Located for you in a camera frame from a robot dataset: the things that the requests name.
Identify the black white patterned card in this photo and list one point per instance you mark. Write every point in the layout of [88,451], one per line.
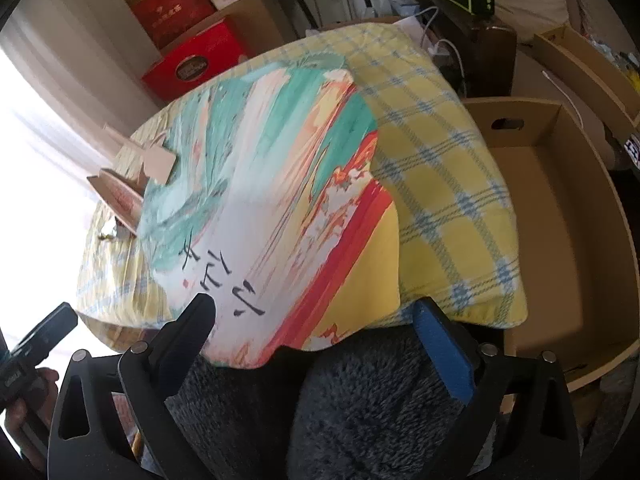
[632,147]

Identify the grey fleece clothing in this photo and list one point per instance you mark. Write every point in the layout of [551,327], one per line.
[325,410]

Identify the white curtain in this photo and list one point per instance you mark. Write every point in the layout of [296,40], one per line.
[50,110]

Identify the person's left hand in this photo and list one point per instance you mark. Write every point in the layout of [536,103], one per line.
[20,422]

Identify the pale blue box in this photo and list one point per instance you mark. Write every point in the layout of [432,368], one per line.
[405,2]

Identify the red gift box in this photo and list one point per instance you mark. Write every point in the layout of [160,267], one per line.
[200,60]

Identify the large brown cardboard box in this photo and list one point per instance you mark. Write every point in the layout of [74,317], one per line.
[255,20]

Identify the red gift bag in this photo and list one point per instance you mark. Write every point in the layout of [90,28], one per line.
[170,5]

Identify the shallow cardboard tray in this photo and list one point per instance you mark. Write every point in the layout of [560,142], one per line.
[575,60]

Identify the long brown striped box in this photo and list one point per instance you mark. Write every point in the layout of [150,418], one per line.
[117,200]

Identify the pile of colourful packets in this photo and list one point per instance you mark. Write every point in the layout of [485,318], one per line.
[615,55]

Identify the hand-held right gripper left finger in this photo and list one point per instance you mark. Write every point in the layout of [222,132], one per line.
[192,320]

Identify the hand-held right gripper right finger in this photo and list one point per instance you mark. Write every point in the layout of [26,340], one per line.
[445,350]

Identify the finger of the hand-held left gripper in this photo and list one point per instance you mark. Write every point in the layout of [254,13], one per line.
[47,332]

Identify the yellow plaid tablecloth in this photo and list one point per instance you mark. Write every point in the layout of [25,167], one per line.
[440,160]

